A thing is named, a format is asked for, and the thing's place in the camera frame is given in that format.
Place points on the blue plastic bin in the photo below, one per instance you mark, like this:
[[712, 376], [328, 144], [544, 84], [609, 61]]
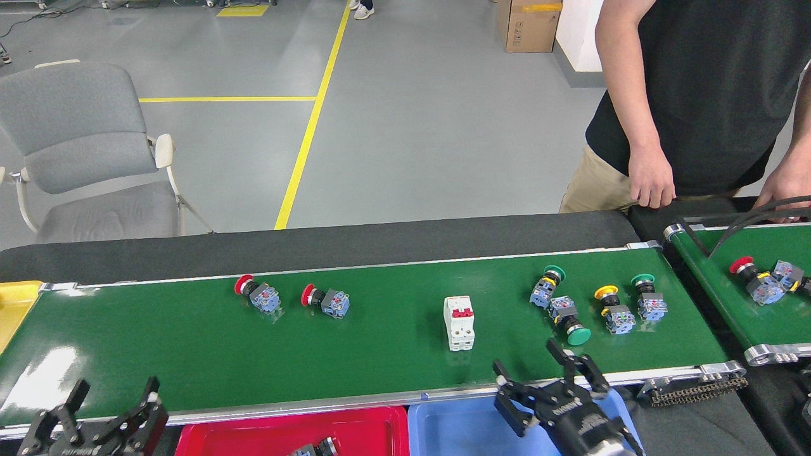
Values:
[[456, 430]]

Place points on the black guide frame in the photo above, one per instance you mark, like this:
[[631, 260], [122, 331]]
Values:
[[728, 231]]

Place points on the person's left forearm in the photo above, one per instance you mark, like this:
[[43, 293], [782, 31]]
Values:
[[799, 120]]

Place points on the metal rack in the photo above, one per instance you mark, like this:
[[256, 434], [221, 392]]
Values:
[[158, 3]]

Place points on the yellow push button switch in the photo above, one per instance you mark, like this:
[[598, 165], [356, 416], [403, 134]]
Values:
[[619, 320]]

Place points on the grey padded chair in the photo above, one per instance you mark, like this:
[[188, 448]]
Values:
[[82, 145]]

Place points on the person's right hand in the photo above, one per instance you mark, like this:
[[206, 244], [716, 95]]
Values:
[[652, 180]]

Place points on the green feeder conveyor belt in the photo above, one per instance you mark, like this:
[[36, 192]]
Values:
[[760, 323]]

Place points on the red plastic bin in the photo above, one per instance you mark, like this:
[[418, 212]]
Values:
[[253, 437]]

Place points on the white circuit breaker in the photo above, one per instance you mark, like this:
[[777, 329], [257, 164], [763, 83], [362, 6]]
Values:
[[459, 329]]

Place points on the long green conveyor belt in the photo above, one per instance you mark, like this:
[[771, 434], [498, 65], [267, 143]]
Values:
[[380, 354]]

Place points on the brown cardboard box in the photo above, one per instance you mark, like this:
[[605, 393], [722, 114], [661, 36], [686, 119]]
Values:
[[529, 28]]

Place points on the yellow plastic bin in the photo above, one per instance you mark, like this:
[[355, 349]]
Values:
[[16, 310]]

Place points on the metal cart with castors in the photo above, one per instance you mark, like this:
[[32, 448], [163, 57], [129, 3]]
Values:
[[4, 57]]

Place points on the person's left hand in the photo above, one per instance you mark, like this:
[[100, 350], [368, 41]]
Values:
[[792, 190]]

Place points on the green push button switch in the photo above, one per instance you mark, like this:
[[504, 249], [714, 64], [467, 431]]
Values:
[[651, 307], [543, 294], [562, 310]]

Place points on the person's right forearm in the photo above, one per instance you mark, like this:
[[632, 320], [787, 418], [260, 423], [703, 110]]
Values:
[[633, 95]]

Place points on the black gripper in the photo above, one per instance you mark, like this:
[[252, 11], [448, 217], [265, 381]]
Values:
[[82, 449], [576, 421]]

